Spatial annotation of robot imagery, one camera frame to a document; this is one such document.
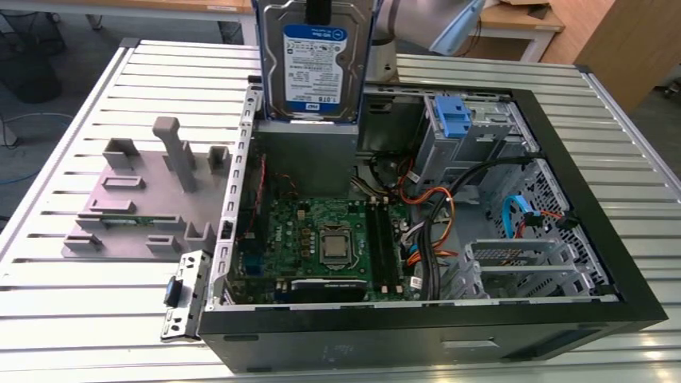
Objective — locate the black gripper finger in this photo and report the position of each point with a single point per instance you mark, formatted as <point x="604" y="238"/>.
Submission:
<point x="319" y="12"/>

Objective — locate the hard disk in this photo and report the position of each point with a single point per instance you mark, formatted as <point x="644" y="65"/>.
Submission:
<point x="319" y="68"/>

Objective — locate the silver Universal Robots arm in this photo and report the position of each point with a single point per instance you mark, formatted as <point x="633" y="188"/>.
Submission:
<point x="383" y="60"/>

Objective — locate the silver disk bay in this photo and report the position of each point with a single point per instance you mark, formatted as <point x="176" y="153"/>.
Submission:
<point x="532" y="270"/>

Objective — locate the long wooden top table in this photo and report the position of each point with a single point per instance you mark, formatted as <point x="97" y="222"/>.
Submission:
<point x="160" y="4"/>

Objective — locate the blue plastic drive latch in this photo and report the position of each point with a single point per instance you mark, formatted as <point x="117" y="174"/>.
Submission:
<point x="452" y="115"/>

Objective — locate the grey power supply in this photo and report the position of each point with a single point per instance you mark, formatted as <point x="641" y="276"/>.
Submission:
<point x="303" y="159"/>

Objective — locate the silver optical drive cage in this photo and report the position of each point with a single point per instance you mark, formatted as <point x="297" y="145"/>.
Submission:
<point x="468" y="155"/>

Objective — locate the CPU socket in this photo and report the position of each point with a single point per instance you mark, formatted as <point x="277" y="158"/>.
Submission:
<point x="333" y="230"/>

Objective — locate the black office chair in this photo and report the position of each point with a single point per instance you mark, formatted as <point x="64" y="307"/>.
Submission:
<point x="32" y="72"/>

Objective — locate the grey parts rack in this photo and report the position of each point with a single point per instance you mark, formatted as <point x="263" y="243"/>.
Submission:
<point x="155" y="199"/>

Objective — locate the green motherboard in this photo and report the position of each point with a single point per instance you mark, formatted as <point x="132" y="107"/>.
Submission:
<point x="297" y="239"/>

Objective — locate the wooden cabinet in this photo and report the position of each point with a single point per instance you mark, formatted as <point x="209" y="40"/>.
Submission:
<point x="628" y="40"/>

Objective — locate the silver CPU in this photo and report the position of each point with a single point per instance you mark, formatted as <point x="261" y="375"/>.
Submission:
<point x="337" y="246"/>

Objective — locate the black RAM slot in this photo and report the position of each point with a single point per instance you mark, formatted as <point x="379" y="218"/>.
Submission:
<point x="377" y="247"/>
<point x="389" y="247"/>

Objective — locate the green RAM stick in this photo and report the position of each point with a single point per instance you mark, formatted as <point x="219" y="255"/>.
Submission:
<point x="128" y="220"/>

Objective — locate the black graphics card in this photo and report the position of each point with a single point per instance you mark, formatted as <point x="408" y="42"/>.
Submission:
<point x="329" y="291"/>

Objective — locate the black open PC case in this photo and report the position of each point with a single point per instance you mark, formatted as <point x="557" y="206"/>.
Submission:
<point x="372" y="343"/>

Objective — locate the wooden desk white frame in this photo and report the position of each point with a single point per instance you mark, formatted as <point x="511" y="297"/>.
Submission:
<point x="521" y="20"/>

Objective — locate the silver hinged slot bracket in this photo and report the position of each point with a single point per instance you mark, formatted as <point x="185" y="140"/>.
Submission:
<point x="188" y="279"/>

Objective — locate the blue bracket latch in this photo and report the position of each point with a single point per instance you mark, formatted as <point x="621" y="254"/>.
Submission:
<point x="172" y="291"/>

